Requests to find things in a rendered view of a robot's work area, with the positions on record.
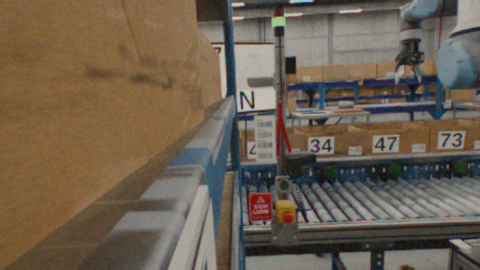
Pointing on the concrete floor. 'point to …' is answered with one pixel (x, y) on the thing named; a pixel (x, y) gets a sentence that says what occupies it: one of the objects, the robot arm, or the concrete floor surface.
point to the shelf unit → (161, 193)
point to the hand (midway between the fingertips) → (407, 82)
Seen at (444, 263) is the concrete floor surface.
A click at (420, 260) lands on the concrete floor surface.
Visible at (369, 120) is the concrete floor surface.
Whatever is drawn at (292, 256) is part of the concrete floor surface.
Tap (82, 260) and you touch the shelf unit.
